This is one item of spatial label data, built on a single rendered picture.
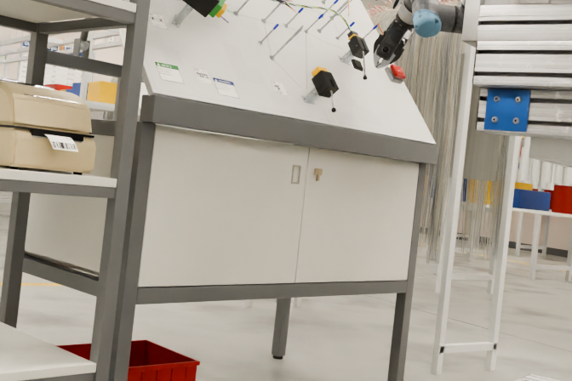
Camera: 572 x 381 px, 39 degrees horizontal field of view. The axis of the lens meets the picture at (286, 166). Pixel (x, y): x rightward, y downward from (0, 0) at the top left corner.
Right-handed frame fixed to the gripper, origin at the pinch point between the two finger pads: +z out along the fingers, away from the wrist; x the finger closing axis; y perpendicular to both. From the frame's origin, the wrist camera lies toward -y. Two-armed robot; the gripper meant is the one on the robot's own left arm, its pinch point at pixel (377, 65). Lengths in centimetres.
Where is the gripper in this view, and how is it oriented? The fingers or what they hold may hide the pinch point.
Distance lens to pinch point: 259.4
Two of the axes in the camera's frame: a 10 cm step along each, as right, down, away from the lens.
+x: -8.3, -5.6, 0.6
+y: 4.5, -5.9, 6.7
